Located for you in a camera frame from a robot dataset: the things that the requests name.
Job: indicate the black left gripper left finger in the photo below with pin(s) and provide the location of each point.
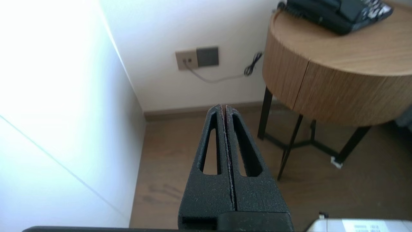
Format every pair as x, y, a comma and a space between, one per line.
206, 196

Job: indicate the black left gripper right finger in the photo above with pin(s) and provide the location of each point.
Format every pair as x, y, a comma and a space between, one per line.
260, 196

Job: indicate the round wooden bedside table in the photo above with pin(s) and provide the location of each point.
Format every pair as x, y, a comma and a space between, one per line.
354, 96

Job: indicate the brown wooden baseboard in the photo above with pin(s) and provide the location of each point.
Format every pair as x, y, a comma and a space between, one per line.
180, 112

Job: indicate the white box-shaped device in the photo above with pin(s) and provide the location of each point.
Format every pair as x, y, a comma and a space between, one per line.
360, 225

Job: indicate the round wooden side table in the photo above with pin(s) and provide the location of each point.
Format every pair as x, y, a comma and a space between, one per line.
338, 48

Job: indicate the black desk telephone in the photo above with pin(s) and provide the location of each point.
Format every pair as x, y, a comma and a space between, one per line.
338, 14

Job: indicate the beige wall outlet plate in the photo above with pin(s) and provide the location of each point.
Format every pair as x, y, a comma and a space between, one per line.
186, 60

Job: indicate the black wall outlet plate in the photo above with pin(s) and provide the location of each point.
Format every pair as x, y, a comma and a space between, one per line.
207, 56

